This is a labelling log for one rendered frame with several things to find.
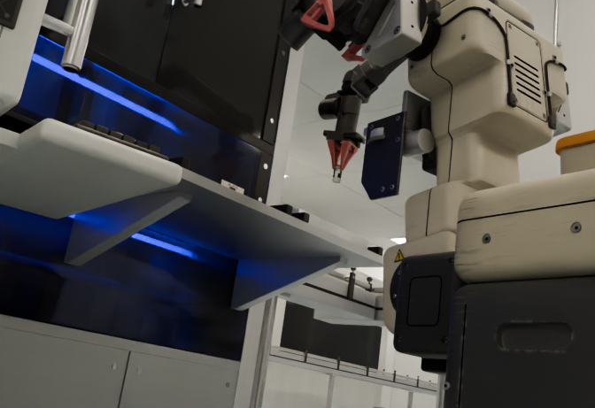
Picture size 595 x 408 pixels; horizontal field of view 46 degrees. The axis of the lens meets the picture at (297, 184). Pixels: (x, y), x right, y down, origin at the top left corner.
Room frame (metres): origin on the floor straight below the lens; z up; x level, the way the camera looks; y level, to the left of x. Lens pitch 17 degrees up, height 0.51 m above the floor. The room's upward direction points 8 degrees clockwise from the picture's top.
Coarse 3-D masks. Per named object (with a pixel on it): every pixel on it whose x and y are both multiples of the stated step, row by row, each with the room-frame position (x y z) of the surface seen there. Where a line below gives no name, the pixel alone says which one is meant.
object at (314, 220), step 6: (294, 210) 1.47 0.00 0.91; (300, 210) 1.46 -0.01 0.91; (312, 216) 1.49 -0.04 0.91; (312, 222) 1.49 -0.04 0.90; (318, 222) 1.51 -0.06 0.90; (324, 222) 1.52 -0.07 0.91; (324, 228) 1.52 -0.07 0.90; (330, 228) 1.54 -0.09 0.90; (336, 228) 1.56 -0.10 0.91; (342, 228) 1.57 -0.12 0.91; (336, 234) 1.56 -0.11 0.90; (342, 234) 1.57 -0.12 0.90; (348, 234) 1.59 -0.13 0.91; (354, 234) 1.61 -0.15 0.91; (348, 240) 1.59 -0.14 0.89; (354, 240) 1.61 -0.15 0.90; (360, 240) 1.63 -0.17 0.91; (366, 240) 1.64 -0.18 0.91; (360, 246) 1.63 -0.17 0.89; (366, 246) 1.64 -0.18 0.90
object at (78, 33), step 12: (84, 0) 0.82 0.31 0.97; (96, 0) 0.83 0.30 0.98; (84, 12) 0.82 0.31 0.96; (48, 24) 0.80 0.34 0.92; (60, 24) 0.81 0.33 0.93; (72, 24) 0.82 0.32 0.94; (84, 24) 0.82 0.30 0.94; (72, 36) 0.82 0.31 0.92; (84, 36) 0.82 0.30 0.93; (72, 48) 0.82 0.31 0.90; (84, 48) 0.83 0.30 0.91; (72, 60) 0.82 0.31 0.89; (72, 72) 0.84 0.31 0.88
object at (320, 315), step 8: (368, 280) 2.55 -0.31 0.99; (360, 288) 2.62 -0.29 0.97; (376, 288) 2.57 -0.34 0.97; (376, 296) 2.54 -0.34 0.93; (376, 304) 2.54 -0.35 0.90; (320, 312) 2.71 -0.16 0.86; (376, 312) 2.54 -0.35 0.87; (328, 320) 2.74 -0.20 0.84; (336, 320) 2.70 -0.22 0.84; (344, 320) 2.67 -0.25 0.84; (352, 320) 2.63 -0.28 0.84; (360, 320) 2.60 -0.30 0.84; (368, 320) 2.57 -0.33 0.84; (376, 320) 2.54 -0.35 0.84
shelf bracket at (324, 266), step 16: (240, 272) 1.84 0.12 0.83; (256, 272) 1.80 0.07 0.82; (272, 272) 1.76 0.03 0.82; (288, 272) 1.73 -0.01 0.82; (304, 272) 1.69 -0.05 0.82; (320, 272) 1.67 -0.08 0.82; (240, 288) 1.83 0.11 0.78; (256, 288) 1.79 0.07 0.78; (272, 288) 1.76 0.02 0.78; (288, 288) 1.75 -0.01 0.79; (240, 304) 1.83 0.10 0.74
